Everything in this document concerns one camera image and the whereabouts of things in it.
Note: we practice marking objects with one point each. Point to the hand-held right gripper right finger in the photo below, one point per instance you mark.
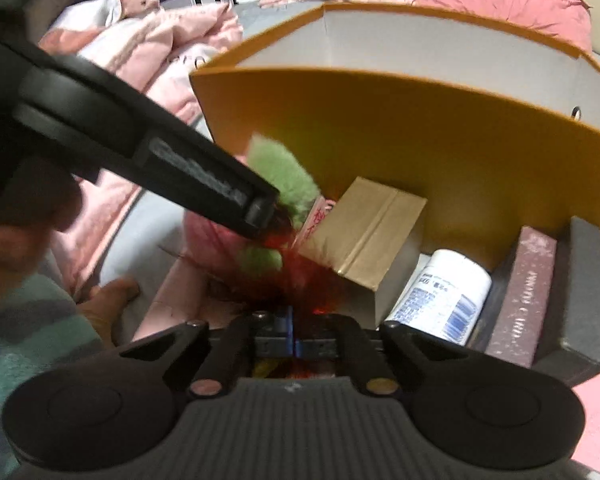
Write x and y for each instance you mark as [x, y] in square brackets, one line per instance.
[315, 347]

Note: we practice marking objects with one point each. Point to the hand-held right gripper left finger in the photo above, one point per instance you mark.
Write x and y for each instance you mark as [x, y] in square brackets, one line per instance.
[272, 332]

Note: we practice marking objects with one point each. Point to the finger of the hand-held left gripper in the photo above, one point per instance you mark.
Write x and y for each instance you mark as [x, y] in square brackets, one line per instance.
[190, 160]

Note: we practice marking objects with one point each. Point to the red feather toy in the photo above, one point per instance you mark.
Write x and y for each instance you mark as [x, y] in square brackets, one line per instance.
[302, 280]

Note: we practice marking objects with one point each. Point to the pink plush toy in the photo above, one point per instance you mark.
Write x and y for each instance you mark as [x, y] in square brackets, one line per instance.
[215, 246]

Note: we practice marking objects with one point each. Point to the orange storage box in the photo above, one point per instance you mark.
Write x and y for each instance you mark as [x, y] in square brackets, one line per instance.
[380, 125]

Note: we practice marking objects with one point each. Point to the person's left hand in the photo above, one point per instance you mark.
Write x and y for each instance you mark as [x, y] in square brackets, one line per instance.
[15, 245]

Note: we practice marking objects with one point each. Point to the light pink quilt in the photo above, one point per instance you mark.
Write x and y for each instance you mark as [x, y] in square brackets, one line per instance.
[155, 45]

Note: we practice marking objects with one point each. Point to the pink printed tag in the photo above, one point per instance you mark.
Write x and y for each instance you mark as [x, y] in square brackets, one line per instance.
[316, 220]

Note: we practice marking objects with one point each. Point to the brown cardboard box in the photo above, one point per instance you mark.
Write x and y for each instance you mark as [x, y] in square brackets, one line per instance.
[365, 230]

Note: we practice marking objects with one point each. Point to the white labelled bottle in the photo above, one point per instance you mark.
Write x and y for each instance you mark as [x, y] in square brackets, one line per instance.
[445, 285]

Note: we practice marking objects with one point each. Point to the person's foot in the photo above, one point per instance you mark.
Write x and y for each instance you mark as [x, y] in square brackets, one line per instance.
[105, 307]

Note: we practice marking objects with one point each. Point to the dark maroon small box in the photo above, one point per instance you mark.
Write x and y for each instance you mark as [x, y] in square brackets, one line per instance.
[522, 300]

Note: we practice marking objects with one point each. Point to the teal striped clothing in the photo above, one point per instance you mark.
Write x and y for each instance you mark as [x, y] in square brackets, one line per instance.
[20, 345]

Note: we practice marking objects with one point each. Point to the dark grey box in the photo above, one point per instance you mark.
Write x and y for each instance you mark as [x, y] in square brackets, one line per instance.
[585, 300]

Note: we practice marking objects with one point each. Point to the dark pink pillow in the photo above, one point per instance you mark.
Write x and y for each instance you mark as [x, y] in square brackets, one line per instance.
[505, 0]

